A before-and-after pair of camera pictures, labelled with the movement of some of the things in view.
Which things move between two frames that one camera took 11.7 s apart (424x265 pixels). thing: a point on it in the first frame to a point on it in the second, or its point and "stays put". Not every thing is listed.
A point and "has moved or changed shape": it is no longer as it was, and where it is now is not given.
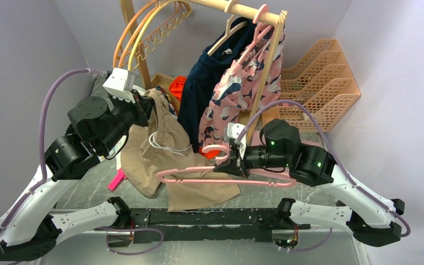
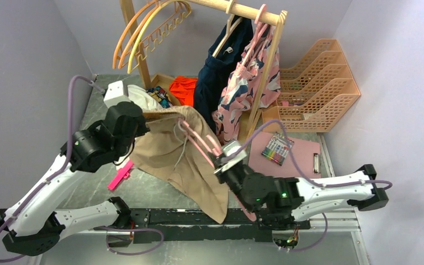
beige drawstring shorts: (154, 153) has moved or changed shape
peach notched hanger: (155, 37) stays put
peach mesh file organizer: (322, 79) stays put
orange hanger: (122, 37) stays put
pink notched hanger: (290, 182) to (208, 148)
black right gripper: (233, 167) to (221, 175)
